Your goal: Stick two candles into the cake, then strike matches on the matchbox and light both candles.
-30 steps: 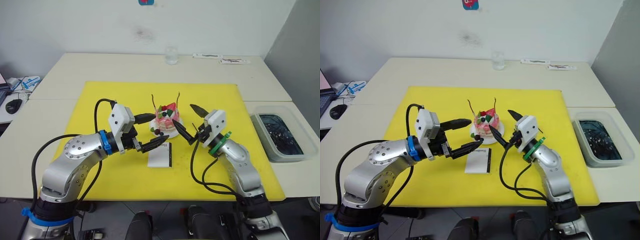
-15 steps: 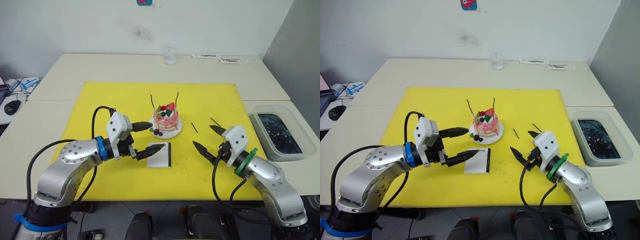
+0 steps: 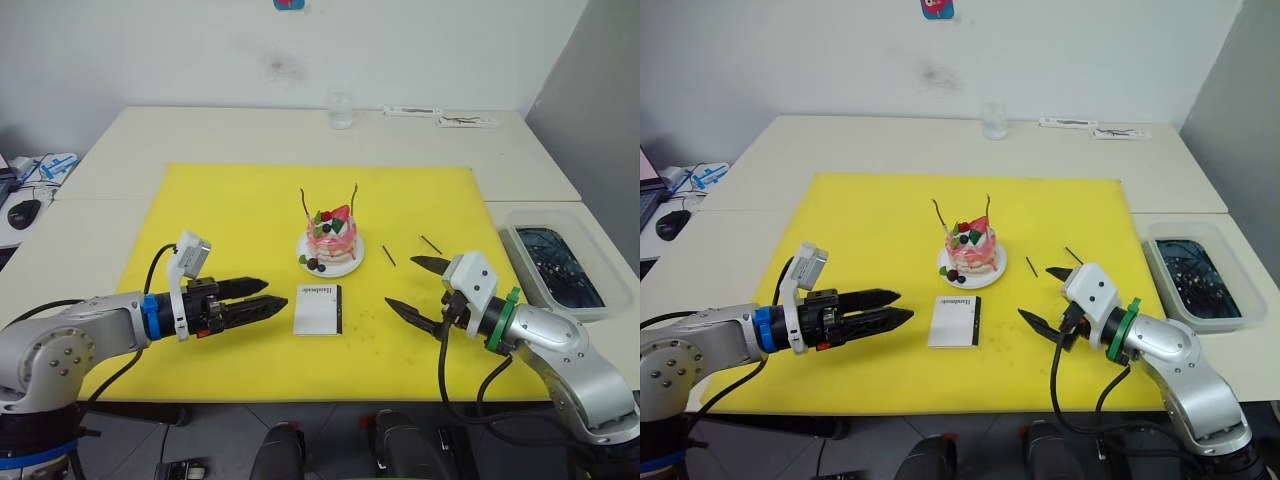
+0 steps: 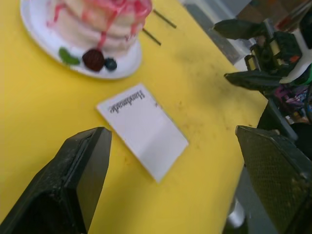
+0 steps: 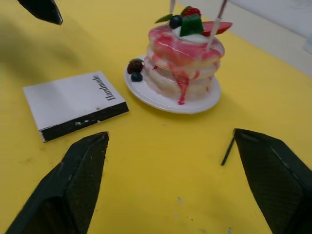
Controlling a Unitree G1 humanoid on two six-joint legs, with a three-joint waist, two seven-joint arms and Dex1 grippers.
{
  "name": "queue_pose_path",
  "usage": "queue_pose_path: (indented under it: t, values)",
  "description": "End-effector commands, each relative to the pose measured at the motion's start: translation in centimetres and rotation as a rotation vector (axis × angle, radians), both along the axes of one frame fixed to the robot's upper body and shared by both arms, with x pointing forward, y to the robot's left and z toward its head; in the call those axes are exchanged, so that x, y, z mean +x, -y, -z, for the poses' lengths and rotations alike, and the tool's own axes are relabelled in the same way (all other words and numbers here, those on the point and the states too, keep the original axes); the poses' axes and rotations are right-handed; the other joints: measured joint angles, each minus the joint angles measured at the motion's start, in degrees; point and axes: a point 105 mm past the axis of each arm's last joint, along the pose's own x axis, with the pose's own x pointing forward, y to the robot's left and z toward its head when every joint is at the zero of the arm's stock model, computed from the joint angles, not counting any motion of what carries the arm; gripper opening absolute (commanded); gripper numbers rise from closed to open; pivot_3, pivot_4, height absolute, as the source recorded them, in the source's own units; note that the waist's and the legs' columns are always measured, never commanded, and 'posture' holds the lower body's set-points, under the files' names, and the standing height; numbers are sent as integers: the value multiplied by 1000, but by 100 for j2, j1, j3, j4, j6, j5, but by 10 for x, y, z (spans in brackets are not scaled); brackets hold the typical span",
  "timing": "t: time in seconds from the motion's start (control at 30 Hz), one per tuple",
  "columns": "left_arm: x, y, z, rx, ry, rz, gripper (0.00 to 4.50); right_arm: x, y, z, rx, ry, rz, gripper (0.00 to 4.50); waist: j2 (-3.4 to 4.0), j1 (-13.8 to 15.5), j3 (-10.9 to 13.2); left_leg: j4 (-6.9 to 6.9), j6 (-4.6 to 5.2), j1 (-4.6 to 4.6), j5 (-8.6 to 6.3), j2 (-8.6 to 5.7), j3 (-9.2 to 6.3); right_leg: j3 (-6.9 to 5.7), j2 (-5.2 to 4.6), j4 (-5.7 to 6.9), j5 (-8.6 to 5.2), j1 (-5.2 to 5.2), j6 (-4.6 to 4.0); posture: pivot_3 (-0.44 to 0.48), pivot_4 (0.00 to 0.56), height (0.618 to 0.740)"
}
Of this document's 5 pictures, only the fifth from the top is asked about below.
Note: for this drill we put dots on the white black matchbox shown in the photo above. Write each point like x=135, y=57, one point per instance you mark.
x=68, y=97

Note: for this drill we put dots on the red twisted candle white stick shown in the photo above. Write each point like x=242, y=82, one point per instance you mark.
x=217, y=24

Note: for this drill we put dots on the white round plate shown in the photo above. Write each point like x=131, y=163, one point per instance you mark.
x=156, y=102

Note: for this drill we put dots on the yellow foam mat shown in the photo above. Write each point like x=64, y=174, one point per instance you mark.
x=158, y=158

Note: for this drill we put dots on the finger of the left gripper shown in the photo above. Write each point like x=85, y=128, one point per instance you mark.
x=44, y=9

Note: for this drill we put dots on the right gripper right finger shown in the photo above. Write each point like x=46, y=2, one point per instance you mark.
x=280, y=182

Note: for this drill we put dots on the black matchstick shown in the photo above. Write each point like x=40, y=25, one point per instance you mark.
x=228, y=152

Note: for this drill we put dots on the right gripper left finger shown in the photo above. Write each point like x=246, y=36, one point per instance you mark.
x=68, y=190

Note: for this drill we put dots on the pink layered toy cake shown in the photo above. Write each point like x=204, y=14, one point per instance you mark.
x=185, y=56

